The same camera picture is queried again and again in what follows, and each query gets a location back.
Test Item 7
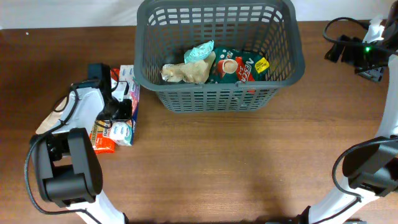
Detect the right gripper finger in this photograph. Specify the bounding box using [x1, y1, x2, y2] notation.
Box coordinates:
[354, 67, 384, 83]
[324, 35, 351, 63]

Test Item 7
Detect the Kleenex tissue multipack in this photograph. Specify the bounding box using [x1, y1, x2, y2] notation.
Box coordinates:
[110, 65, 140, 146]

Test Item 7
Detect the San Remo spaghetti packet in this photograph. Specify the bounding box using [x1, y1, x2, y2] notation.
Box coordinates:
[88, 63, 119, 154]

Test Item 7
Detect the beige paper pouch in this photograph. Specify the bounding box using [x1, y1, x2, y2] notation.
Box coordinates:
[35, 96, 68, 134]
[161, 51, 216, 83]

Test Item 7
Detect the green Nescafe coffee bag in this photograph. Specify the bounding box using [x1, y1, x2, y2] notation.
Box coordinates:
[206, 47, 270, 84]

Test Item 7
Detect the teal small snack packet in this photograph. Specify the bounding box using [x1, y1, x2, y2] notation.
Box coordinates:
[184, 40, 214, 63]

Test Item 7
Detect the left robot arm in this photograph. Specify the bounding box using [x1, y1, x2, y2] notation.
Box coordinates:
[24, 63, 132, 223]

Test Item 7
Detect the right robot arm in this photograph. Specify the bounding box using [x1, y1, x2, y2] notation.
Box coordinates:
[291, 2, 397, 223]

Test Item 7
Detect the grey plastic basket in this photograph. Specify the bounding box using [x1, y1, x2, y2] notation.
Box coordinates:
[134, 0, 305, 113]

